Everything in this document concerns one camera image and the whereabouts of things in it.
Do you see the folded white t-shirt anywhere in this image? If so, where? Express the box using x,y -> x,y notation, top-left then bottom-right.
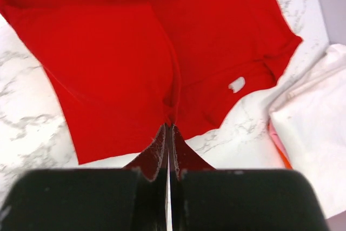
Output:
269,44 -> 345,218

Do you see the red t-shirt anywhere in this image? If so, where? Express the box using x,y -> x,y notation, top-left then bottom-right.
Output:
1,0 -> 302,164

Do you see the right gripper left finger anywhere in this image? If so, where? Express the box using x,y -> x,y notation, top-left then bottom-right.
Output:
1,125 -> 169,231

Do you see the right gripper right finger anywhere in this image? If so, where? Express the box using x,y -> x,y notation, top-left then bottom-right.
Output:
169,126 -> 329,231

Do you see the folded orange t-shirt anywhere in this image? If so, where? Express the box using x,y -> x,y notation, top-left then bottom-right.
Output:
281,153 -> 292,170

